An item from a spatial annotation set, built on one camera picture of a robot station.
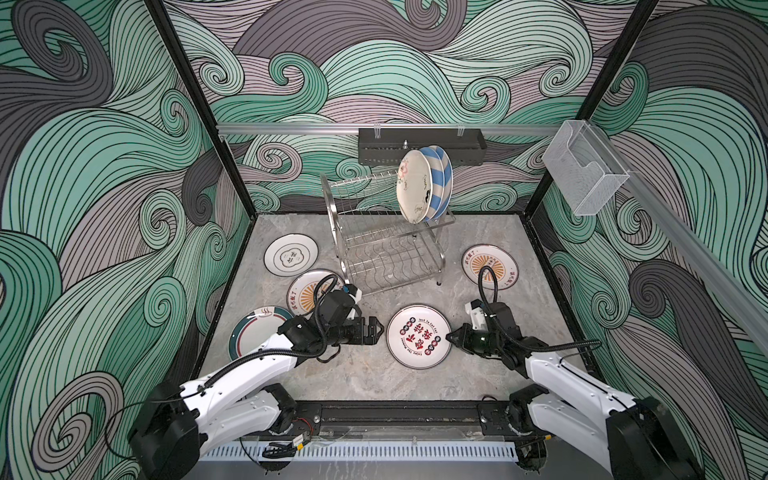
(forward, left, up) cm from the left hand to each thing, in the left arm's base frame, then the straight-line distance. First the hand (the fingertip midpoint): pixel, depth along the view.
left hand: (372, 327), depth 78 cm
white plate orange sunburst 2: (+32, -45, -9) cm, 56 cm away
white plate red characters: (+1, -13, -9) cm, 16 cm away
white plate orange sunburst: (+17, +24, -10) cm, 31 cm away
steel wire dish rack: (+34, -1, -7) cm, 34 cm away
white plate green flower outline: (+31, +31, -11) cm, 45 cm away
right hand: (+1, -22, -7) cm, 23 cm away
